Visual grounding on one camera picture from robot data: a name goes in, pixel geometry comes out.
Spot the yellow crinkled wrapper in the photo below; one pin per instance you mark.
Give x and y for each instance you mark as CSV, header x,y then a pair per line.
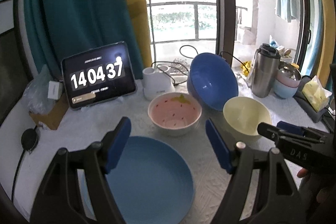
x,y
244,67

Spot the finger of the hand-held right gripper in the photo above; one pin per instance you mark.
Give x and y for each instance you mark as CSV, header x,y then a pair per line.
x,y
290,127
270,130

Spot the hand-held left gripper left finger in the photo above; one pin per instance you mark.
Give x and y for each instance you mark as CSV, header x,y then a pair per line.
x,y
116,145

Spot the teal curtain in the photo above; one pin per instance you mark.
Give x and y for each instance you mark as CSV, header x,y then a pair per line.
x,y
78,8

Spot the black round puck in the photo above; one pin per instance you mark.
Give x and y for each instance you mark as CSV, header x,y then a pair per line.
x,y
29,140

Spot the tablet showing clock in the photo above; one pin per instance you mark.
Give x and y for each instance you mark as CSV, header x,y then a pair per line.
x,y
98,77

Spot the cream bowl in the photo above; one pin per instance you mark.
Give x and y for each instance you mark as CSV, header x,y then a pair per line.
x,y
245,116

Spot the yellow tissue pack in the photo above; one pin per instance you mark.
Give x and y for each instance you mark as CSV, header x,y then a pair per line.
x,y
316,94

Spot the cardboard box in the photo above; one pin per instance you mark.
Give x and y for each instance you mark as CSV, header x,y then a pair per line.
x,y
53,115

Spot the white power strip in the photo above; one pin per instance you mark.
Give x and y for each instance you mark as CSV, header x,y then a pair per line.
x,y
181,79

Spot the clear plastic bag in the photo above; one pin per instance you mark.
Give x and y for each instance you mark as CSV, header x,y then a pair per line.
x,y
36,92

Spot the light blue bowl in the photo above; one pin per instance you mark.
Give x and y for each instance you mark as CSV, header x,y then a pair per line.
x,y
284,91

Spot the steel tumbler with black lid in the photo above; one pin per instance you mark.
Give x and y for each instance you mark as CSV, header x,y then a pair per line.
x,y
263,74

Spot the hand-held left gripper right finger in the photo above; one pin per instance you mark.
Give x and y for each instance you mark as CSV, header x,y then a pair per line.
x,y
218,145

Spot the small white box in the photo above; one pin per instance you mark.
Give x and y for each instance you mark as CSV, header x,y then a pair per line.
x,y
54,90

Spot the blue plate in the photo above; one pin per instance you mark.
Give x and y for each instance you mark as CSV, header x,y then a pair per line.
x,y
155,176

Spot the pale pink bowl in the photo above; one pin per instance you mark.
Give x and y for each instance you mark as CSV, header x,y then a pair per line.
x,y
282,81

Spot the person's right hand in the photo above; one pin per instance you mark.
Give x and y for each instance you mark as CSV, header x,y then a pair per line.
x,y
326,193

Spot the dark sliding door frame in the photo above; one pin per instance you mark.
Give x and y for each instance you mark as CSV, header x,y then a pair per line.
x,y
223,3

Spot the yellow curtain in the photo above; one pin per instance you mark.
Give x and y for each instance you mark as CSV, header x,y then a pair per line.
x,y
134,19
329,29

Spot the dark blue bowl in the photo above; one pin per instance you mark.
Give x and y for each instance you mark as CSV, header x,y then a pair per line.
x,y
212,79

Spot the steel bowl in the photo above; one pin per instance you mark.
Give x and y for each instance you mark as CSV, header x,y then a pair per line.
x,y
288,70

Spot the pink strawberry print bowl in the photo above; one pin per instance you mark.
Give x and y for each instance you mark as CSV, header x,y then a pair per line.
x,y
174,115

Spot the black balcony railing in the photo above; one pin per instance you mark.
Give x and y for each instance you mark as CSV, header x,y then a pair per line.
x,y
195,19

